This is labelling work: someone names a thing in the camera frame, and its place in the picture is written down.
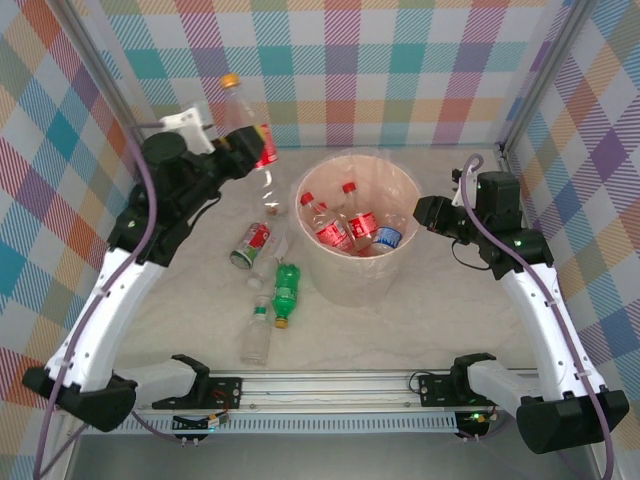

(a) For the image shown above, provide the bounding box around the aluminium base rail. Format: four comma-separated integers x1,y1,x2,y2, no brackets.
54,368,609,415

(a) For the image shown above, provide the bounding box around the white slotted cable duct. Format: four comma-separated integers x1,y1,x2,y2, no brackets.
79,412,459,436

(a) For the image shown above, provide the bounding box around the small connector board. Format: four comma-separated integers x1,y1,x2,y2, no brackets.
172,412,232,432
457,409,499,434

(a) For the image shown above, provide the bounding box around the large red-label bottle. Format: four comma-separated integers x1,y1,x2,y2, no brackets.
219,73,289,219

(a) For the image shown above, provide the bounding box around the aluminium frame post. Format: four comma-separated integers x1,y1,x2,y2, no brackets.
497,0,591,159
53,0,156,166

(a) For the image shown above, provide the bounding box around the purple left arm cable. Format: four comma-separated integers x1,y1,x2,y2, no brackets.
32,122,201,479

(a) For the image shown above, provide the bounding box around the blue-label bottle with blue cap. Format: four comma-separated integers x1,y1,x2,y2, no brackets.
369,224,405,256

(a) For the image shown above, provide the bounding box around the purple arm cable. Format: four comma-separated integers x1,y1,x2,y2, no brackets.
459,153,619,480
32,122,201,479

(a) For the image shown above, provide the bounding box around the red-capped cola bottle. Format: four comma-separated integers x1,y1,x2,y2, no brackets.
298,190,356,256
341,182,379,251

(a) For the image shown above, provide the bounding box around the beige round plastic bin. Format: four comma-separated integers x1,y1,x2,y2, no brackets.
293,153,422,307

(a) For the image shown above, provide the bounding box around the green bottle with yellow cap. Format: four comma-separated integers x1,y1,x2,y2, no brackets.
269,262,302,330

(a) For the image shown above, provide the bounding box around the clear bottle with green band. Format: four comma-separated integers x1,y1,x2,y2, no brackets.
239,294,274,367

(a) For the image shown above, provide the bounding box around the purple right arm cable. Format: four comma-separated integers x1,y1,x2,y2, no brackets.
459,153,619,480

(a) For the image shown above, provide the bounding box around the bottle with red green label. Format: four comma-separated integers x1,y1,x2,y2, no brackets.
228,221,274,271

